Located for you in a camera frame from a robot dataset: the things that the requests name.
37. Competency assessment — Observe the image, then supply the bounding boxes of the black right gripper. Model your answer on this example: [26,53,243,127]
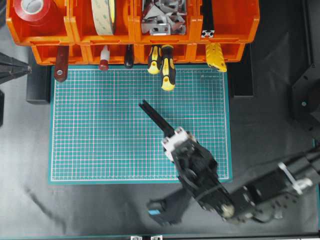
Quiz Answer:
[161,126,235,222]

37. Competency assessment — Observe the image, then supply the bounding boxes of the black aluminium extrusion frame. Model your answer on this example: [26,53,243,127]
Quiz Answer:
[138,100,175,137]

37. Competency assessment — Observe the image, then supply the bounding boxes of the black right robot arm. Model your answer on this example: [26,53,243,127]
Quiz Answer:
[147,127,320,225]

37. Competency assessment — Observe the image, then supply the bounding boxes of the black rack base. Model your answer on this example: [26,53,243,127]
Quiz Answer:
[26,44,254,105]

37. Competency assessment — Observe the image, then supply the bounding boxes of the large yellow-black screwdriver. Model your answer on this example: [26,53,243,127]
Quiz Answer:
[160,44,176,91]

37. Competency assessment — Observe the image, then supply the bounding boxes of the green cutting mat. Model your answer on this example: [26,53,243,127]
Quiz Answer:
[48,64,233,185]

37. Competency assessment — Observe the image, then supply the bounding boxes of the small yellow-black screwdriver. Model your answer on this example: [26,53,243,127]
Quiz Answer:
[147,45,162,75]

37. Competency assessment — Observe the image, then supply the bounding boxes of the orange lower bin screwdrivers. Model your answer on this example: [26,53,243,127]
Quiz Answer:
[133,44,192,65]

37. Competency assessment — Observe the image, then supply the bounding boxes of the yellow utility knife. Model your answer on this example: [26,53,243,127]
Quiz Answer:
[205,43,227,73]

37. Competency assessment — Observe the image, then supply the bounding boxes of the orange lower bin knife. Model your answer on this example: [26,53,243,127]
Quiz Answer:
[190,43,246,63]

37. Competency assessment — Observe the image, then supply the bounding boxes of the white glue bottle red cap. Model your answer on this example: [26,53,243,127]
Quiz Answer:
[99,45,110,71]

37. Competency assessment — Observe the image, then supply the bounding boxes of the black aluminium extrusion in bin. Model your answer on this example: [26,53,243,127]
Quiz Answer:
[200,0,215,38]

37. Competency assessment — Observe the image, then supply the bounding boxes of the orange lower bin glue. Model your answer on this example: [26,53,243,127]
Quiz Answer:
[82,44,129,65]

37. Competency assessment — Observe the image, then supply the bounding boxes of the pile of metal brackets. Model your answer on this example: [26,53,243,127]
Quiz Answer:
[141,0,187,36]

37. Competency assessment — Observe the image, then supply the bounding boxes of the orange upper bin brackets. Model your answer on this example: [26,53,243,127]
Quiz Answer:
[133,0,203,45]

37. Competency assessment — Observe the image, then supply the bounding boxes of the orange upper bin extrusions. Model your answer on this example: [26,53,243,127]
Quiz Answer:
[196,0,261,45]

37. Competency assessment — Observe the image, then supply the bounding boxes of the beige double-sided tape roll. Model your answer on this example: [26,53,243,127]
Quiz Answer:
[91,0,117,36]

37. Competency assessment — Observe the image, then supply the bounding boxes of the orange lower bin left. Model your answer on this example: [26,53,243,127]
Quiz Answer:
[31,44,89,66]

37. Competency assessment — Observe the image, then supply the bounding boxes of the orange upper bin red tape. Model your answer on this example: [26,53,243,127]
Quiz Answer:
[6,0,75,46]

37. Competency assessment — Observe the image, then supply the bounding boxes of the black tripod left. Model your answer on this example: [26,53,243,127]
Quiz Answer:
[0,52,32,84]

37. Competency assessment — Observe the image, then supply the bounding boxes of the red tape roll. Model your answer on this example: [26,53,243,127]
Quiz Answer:
[13,0,63,27]

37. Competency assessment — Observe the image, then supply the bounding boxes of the dark brown handle tool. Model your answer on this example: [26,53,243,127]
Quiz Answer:
[124,44,134,69]

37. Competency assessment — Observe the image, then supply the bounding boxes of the red-brown handle tool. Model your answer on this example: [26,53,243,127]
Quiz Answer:
[54,45,69,83]

